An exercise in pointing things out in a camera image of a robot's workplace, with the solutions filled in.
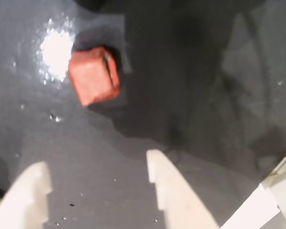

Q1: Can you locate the red cube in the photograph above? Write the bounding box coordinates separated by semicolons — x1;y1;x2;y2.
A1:
68;46;121;107

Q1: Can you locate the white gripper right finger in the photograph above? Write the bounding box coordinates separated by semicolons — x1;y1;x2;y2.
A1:
146;149;220;229

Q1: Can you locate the dark grey table mat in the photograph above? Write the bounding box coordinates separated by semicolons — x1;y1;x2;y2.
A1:
0;0;286;229

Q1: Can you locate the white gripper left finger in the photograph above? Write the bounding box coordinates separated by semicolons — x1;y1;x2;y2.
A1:
0;161;52;229

